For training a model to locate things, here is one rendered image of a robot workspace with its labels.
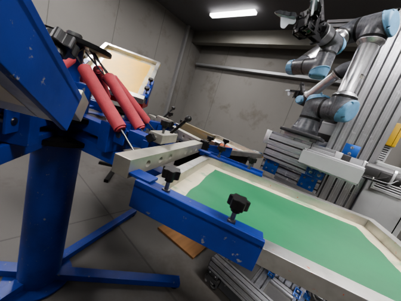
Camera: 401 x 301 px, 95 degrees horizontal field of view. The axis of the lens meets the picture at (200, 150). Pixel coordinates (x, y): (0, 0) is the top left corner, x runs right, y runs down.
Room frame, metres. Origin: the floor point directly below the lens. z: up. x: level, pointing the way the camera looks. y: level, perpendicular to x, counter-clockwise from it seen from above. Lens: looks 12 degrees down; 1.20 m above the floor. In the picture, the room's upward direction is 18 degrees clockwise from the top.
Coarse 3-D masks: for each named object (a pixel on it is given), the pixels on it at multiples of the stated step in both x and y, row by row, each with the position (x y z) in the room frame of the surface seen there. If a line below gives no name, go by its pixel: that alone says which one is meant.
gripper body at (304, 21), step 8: (304, 16) 0.83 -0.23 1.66; (312, 16) 0.82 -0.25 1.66; (296, 24) 0.85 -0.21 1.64; (304, 24) 0.81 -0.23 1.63; (312, 24) 0.81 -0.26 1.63; (320, 24) 0.86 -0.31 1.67; (328, 24) 0.86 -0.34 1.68; (296, 32) 0.84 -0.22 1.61; (304, 32) 0.85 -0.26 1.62; (312, 32) 0.83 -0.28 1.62; (320, 32) 0.87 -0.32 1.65; (312, 40) 0.87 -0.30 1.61
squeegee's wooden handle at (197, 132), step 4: (184, 124) 1.55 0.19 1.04; (188, 124) 1.52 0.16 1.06; (184, 128) 1.54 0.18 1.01; (188, 128) 1.50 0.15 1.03; (192, 128) 1.47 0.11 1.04; (196, 128) 1.43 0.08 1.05; (188, 132) 1.49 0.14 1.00; (192, 132) 1.46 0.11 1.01; (196, 132) 1.42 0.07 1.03; (200, 132) 1.39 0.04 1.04; (204, 132) 1.36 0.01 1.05; (196, 136) 1.41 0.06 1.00; (200, 136) 1.38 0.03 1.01; (204, 136) 1.36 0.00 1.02; (212, 136) 1.30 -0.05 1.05
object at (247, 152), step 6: (216, 138) 2.01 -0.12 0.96; (222, 138) 1.99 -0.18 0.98; (234, 144) 1.86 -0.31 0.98; (234, 150) 1.36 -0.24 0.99; (240, 150) 1.46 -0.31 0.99; (246, 150) 1.74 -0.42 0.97; (252, 150) 1.70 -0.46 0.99; (246, 156) 1.49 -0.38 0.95; (252, 156) 1.55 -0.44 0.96; (258, 156) 1.62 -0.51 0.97
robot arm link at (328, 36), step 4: (332, 28) 0.87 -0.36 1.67; (328, 32) 0.86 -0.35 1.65; (332, 32) 0.87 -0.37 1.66; (324, 36) 0.86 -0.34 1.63; (328, 36) 0.87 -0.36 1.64; (332, 36) 0.87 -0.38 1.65; (320, 40) 0.88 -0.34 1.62; (324, 40) 0.88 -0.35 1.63; (328, 40) 0.88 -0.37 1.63; (320, 44) 0.90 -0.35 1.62; (324, 44) 0.89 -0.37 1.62
